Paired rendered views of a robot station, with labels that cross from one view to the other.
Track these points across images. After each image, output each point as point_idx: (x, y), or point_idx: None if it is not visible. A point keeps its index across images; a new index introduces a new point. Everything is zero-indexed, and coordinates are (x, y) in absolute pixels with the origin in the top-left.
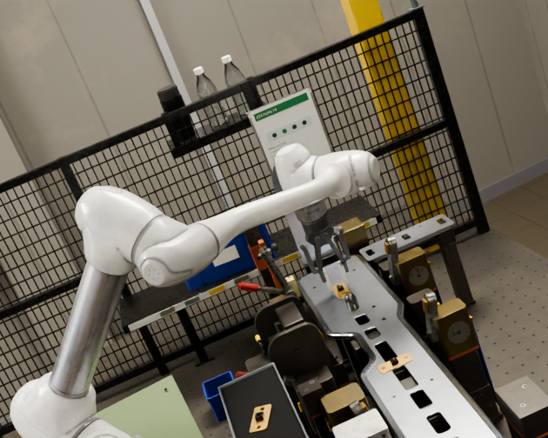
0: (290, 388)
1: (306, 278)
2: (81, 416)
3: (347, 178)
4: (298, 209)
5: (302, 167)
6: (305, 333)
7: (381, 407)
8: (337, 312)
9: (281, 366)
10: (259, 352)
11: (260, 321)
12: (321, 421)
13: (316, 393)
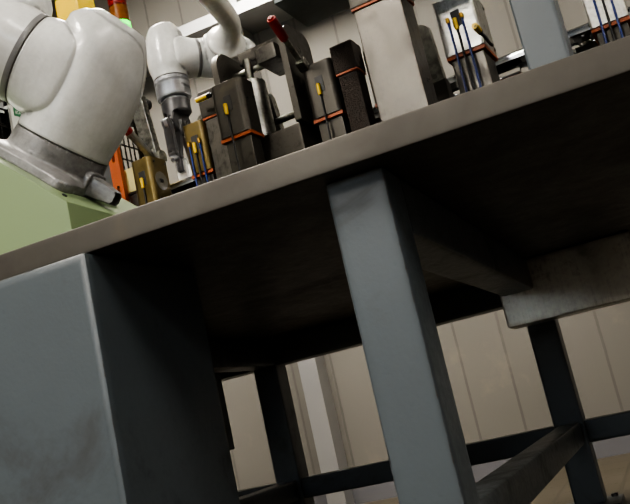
0: (296, 81)
1: None
2: (48, 10)
3: (243, 39)
4: (173, 77)
5: (184, 36)
6: (303, 42)
7: None
8: None
9: (290, 53)
10: None
11: (219, 64)
12: (361, 80)
13: (357, 46)
